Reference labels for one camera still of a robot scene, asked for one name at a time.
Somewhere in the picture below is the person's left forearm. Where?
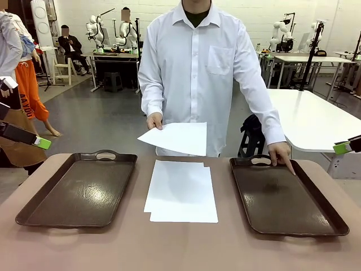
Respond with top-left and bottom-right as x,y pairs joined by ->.
245,84 -> 288,147

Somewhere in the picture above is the person's right forearm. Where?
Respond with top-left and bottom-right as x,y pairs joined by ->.
138,78 -> 165,118

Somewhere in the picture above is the person's left hand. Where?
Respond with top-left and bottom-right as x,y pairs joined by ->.
267,141 -> 297,176

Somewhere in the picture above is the person's right hand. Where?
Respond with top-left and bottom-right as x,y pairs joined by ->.
146,112 -> 164,131

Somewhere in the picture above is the white rounded table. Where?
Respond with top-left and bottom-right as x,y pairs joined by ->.
265,89 -> 361,179

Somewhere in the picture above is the mannequin in orange trousers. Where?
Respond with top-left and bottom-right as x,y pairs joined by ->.
8,11 -> 61,138

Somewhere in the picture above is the small white box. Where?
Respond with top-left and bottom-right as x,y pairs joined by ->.
2,76 -> 18,91

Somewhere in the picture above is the thin black floor stand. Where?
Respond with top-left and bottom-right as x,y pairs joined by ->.
38,47 -> 65,91

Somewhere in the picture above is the white folding chair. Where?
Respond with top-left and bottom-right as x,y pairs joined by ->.
53,55 -> 80,85

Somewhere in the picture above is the brown plastic serving tray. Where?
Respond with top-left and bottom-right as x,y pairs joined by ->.
229,154 -> 350,237
15,149 -> 138,229

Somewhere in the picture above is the black step stool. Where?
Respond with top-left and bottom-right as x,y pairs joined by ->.
238,131 -> 266,159

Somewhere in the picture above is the mannequin in brown skirt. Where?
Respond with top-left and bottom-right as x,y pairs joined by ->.
0,10 -> 48,177

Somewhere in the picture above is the long white table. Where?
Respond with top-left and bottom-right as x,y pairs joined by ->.
275,55 -> 355,89

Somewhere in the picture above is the seated person in black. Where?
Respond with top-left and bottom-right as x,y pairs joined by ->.
58,24 -> 91,76

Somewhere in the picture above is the black plastic stool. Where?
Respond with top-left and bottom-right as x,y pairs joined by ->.
103,72 -> 124,93

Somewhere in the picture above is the white upright panel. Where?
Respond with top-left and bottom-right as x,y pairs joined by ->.
298,32 -> 311,54

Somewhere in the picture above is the white tower air conditioner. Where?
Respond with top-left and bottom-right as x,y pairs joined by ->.
30,0 -> 55,49

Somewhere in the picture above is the brown background work table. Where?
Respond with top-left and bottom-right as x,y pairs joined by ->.
90,50 -> 142,93

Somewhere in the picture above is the black tripod pole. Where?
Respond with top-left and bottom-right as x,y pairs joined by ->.
134,18 -> 142,94

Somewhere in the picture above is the standing background person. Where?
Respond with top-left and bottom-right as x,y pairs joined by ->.
120,7 -> 133,23

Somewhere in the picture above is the person in white shirt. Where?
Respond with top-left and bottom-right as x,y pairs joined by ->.
137,0 -> 291,159

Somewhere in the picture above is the black camera tripod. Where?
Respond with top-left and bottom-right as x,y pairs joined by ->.
298,22 -> 325,91

